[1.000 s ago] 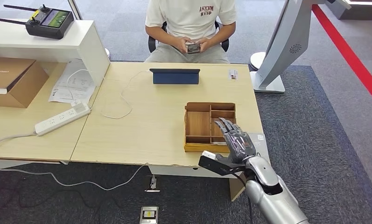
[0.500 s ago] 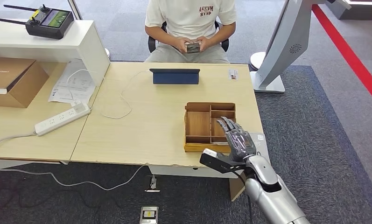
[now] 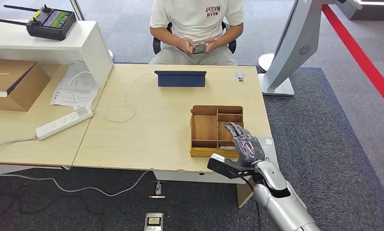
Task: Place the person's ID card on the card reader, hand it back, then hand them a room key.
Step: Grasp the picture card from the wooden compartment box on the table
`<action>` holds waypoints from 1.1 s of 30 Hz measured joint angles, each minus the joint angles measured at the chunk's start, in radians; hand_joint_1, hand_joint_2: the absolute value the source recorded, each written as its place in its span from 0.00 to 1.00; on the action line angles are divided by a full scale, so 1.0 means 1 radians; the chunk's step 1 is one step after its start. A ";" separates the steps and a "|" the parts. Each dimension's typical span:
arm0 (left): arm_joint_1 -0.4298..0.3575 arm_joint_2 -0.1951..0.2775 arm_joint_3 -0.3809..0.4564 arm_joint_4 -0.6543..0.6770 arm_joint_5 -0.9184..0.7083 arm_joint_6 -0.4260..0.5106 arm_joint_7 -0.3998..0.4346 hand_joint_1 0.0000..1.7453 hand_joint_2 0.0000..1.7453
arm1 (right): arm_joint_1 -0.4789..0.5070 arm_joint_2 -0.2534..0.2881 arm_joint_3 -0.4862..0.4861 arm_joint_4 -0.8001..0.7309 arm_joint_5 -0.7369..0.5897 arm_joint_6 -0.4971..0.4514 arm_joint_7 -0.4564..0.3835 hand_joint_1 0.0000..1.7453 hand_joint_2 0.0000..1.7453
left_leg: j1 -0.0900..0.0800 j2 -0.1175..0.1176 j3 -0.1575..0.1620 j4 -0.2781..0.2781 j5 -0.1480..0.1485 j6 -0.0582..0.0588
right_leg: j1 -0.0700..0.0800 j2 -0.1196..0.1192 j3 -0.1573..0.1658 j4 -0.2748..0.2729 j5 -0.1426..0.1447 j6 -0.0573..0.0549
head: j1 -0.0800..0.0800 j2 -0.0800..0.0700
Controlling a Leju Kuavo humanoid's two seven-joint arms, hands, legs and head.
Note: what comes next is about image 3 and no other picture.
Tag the person's right hand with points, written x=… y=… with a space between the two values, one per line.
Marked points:
x=187 y=46

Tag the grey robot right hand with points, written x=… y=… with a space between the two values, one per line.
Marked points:
x=247 y=148

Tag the person's left hand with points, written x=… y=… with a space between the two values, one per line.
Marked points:
x=211 y=44

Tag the black smartphone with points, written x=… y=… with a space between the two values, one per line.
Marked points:
x=198 y=48

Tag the white printed ID card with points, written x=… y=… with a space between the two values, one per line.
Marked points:
x=240 y=76

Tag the person's left forearm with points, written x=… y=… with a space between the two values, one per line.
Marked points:
x=228 y=36

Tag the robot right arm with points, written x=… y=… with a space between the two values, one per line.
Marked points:
x=281 y=204

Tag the person's right forearm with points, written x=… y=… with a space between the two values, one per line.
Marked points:
x=166 y=38

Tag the white room key card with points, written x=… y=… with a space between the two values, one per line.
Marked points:
x=225 y=148

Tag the grey card reader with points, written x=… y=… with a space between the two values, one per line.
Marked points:
x=271 y=150

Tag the person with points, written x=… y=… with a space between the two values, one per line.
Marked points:
x=195 y=19

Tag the black office chair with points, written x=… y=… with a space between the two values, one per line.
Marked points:
x=156 y=46

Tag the blue tablet case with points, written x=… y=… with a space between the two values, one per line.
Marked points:
x=180 y=81

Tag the wooden compartment organizer box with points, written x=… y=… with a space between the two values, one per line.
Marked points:
x=204 y=127

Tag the white round base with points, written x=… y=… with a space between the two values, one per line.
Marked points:
x=263 y=62
x=110 y=54

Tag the light wood desk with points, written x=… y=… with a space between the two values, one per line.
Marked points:
x=19 y=150
x=166 y=137

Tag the grey kiosk stand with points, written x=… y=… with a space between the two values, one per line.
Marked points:
x=302 y=35

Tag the floor outlet with plug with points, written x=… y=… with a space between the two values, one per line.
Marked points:
x=158 y=188

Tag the white desk shelf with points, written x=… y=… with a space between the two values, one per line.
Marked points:
x=83 y=41

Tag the grey metal pole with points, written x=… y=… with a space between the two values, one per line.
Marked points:
x=77 y=11

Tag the printed white paper sheet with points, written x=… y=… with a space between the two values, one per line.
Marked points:
x=80 y=92

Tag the silver floor socket box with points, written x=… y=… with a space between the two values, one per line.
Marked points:
x=153 y=221

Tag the black remote controller with antennas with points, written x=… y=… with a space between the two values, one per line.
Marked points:
x=48 y=27

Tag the white power strip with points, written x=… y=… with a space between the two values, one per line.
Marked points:
x=64 y=122

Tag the grey lit display platform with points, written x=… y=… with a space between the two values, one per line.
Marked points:
x=370 y=12

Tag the brown cardboard box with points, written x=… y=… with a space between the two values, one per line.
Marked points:
x=22 y=87

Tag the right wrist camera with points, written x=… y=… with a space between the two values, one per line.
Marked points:
x=223 y=169

